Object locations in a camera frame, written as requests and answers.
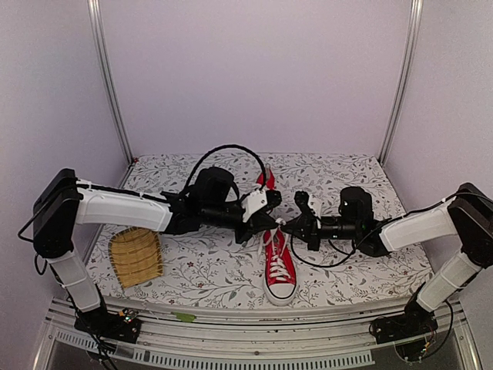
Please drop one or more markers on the aluminium frame post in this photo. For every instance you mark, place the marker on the aluminium frame post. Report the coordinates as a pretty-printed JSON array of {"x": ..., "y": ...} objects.
[
  {"x": 414, "y": 23},
  {"x": 95, "y": 18}
]

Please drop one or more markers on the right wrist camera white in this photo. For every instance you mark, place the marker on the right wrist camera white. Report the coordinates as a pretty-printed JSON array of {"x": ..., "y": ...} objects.
[{"x": 308, "y": 204}]

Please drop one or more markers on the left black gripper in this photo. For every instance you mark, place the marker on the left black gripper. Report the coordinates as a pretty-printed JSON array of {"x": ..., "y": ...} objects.
[{"x": 260, "y": 221}]

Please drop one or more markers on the woven bamboo basket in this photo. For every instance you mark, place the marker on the woven bamboo basket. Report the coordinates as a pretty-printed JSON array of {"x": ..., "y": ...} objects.
[{"x": 136, "y": 257}]

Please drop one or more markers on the red sneaker with laces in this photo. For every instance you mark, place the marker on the red sneaker with laces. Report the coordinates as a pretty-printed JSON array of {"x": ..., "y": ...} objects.
[{"x": 266, "y": 178}]

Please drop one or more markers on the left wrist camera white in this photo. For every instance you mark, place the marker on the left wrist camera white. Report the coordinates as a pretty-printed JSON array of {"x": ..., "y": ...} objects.
[{"x": 258, "y": 203}]

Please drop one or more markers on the front aluminium rail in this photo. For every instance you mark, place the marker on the front aluminium rail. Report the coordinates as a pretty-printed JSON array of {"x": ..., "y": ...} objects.
[{"x": 285, "y": 338}]

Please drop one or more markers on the left aluminium frame post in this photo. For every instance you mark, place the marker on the left aluminium frame post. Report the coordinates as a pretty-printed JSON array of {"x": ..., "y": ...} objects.
[{"x": 95, "y": 18}]

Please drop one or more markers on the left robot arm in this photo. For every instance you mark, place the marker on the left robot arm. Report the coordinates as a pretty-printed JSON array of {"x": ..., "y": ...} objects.
[{"x": 212, "y": 199}]

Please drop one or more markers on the green tape piece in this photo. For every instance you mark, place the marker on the green tape piece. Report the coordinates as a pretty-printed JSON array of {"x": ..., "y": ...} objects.
[{"x": 185, "y": 317}]

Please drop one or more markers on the floral patterned table mat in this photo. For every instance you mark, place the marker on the floral patterned table mat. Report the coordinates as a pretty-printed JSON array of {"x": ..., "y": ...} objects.
[{"x": 208, "y": 269}]

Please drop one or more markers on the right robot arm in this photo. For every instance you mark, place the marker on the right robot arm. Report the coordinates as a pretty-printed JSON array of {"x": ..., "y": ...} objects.
[{"x": 466, "y": 214}]

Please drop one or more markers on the right aluminium frame post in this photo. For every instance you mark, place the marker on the right aluminium frame post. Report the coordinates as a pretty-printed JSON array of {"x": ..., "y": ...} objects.
[{"x": 414, "y": 23}]

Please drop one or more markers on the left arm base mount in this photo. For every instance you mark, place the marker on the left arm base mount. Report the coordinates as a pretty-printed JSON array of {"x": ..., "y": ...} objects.
[{"x": 102, "y": 323}]

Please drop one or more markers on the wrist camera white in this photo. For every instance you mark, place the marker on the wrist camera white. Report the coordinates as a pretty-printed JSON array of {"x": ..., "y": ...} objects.
[
  {"x": 308, "y": 204},
  {"x": 258, "y": 203}
]

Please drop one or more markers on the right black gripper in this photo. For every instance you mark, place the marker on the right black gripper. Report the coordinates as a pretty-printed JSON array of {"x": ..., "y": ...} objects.
[{"x": 305, "y": 227}]

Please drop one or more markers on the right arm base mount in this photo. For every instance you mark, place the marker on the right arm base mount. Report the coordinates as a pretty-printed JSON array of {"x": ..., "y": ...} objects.
[{"x": 412, "y": 322}]

